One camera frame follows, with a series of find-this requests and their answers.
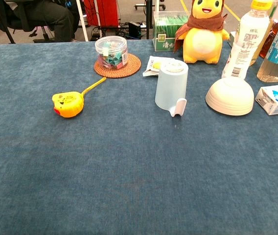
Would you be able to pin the clear jar of binder clips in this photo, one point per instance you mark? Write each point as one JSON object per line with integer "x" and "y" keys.
{"x": 110, "y": 49}

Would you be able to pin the round woven rattan coaster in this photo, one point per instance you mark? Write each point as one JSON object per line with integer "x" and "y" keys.
{"x": 130, "y": 68}

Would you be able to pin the blue tablecloth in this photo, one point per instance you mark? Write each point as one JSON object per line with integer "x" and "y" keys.
{"x": 129, "y": 171}

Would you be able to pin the light blue plastic cup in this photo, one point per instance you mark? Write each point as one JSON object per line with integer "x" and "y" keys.
{"x": 170, "y": 90}

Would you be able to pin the green white tissue box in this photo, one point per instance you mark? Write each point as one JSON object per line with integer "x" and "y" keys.
{"x": 164, "y": 29}

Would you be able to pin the cream ceramic bowl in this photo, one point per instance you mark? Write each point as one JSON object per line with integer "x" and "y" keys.
{"x": 229, "y": 98}

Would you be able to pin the white snack packet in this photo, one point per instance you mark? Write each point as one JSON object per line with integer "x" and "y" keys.
{"x": 151, "y": 64}

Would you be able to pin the white bottle yellow cap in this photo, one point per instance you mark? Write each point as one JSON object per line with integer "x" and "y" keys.
{"x": 249, "y": 31}

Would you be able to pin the seated person dark trousers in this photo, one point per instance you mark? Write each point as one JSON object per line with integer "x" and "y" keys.
{"x": 55, "y": 19}

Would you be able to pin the red cabinet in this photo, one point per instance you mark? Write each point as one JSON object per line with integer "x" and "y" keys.
{"x": 104, "y": 12}

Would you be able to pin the orange plush toy brown hood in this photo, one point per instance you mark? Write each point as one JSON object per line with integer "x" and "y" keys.
{"x": 202, "y": 41}

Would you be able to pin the black box device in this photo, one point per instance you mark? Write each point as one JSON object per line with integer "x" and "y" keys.
{"x": 134, "y": 29}

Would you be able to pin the white blue milk carton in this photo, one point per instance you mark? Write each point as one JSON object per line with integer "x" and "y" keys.
{"x": 276, "y": 102}

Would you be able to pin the white slanted frame post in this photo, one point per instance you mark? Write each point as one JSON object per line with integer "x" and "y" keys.
{"x": 82, "y": 22}

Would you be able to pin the pale yellow tea bottle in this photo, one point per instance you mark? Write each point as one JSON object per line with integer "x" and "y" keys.
{"x": 257, "y": 55}

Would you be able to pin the black wheeled stand base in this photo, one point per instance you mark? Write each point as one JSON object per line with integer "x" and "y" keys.
{"x": 148, "y": 3}

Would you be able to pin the amber bottle yellow cap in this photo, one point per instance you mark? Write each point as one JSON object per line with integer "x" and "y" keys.
{"x": 271, "y": 36}

